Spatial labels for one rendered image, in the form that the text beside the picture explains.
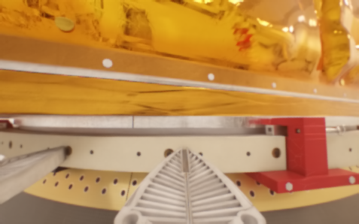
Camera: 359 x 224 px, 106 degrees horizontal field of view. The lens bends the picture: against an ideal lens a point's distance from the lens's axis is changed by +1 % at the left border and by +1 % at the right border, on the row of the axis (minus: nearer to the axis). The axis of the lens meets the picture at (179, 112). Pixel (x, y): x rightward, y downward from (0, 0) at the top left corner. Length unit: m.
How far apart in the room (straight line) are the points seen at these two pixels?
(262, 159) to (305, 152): 0.05
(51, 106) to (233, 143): 0.22
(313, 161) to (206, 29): 0.22
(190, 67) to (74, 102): 0.16
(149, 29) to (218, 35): 0.10
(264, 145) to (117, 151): 0.20
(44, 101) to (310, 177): 0.32
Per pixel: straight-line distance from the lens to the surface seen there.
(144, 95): 0.20
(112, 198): 0.26
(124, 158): 0.21
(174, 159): 0.16
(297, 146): 0.24
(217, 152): 0.20
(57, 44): 0.22
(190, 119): 0.22
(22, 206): 0.40
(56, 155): 0.25
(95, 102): 0.20
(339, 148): 0.31
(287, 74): 0.39
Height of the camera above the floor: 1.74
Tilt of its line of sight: 3 degrees up
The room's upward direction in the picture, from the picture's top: straight up
